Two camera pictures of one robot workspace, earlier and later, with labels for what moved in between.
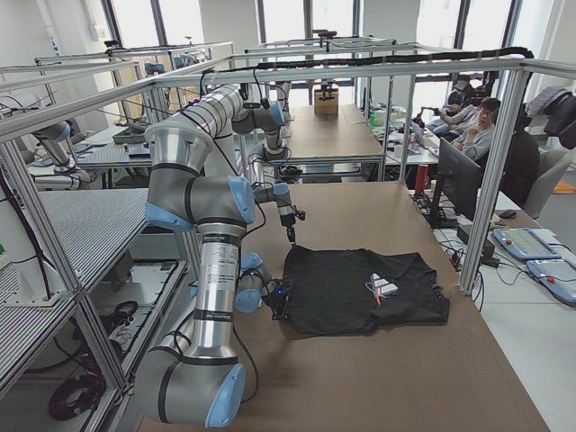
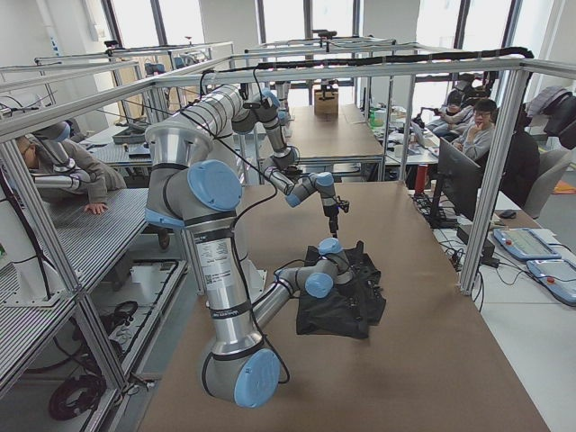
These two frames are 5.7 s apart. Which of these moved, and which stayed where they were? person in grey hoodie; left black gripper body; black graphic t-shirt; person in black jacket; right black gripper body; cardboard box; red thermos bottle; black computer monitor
Moved: black graphic t-shirt; right black gripper body; left black gripper body
Stayed: black computer monitor; person in black jacket; person in grey hoodie; red thermos bottle; cardboard box
